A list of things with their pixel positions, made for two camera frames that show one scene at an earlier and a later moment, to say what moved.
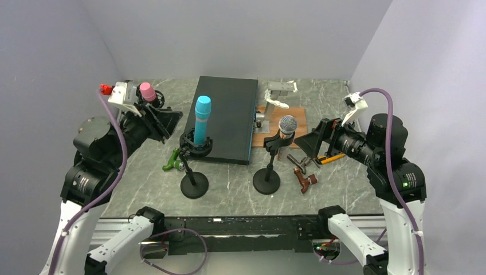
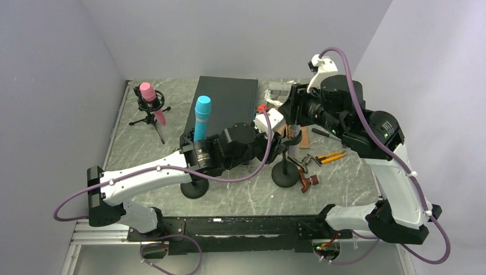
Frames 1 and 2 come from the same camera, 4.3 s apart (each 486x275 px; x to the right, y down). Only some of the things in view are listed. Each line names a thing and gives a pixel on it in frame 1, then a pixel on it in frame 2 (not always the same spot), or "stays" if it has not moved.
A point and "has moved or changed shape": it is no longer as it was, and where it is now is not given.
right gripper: x=330 y=128 to x=298 y=100
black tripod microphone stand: x=157 y=102 stays
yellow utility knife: x=324 y=159 stays
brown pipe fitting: x=305 y=182 stays
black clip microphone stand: x=266 y=181 to x=286 y=173
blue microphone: x=203 y=108 stays
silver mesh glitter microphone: x=287 y=125 has moved or changed shape
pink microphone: x=148 y=92 stays
